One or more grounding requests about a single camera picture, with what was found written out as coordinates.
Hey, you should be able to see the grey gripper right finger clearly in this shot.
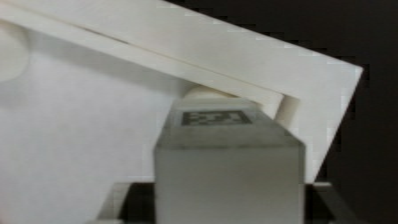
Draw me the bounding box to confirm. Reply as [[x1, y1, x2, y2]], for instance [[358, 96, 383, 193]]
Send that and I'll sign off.
[[303, 182, 362, 224]]

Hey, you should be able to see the white front fence wall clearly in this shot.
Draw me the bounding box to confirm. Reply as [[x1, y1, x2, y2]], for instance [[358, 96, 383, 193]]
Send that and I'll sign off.
[[0, 0, 362, 180]]

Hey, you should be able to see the white square table top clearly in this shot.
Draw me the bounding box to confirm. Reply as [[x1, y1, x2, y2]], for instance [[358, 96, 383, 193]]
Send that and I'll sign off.
[[0, 3, 303, 224]]

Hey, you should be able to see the white table leg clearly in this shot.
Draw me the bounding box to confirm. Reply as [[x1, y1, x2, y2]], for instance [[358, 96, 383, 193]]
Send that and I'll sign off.
[[154, 87, 305, 224]]

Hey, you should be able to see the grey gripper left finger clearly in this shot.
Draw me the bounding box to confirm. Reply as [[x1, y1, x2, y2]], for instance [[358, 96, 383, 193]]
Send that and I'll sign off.
[[86, 182, 156, 224]]

